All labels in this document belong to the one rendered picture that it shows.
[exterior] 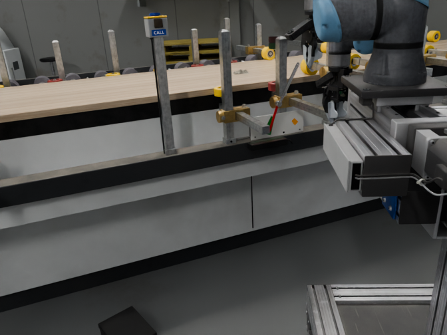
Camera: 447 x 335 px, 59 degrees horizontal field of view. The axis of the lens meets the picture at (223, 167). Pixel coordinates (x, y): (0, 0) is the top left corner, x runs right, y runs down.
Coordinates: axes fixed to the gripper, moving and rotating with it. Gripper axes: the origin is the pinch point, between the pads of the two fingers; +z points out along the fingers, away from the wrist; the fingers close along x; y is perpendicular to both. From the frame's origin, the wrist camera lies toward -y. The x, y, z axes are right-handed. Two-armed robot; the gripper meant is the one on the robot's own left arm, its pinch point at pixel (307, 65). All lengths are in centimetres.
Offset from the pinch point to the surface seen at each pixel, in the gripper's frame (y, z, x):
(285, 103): -4.9, 16.5, 9.4
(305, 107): -2.9, 15.8, -3.7
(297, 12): 254, -7, 425
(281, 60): -6.1, -1.6, 10.1
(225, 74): -31.4, 1.6, 10.1
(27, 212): -113, 44, 12
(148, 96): -59, 10, 32
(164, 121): -58, 17, 10
